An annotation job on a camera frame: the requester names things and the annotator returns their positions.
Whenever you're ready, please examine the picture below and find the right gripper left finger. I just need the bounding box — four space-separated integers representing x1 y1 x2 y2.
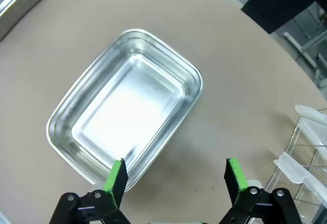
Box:
50 158 128 224

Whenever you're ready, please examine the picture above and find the metal wire lid rack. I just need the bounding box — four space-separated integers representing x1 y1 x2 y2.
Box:
263 118 327 224

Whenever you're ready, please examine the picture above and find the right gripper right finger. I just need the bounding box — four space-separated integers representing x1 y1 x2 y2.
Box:
217 157 302 224

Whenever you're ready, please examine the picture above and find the clear plastic container lid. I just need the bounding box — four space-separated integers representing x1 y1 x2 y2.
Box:
295 104 327 148
273 151 327 204

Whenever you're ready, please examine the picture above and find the steel rectangular container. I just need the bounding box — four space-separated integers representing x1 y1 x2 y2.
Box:
0 0 55 42
45 28 204 193

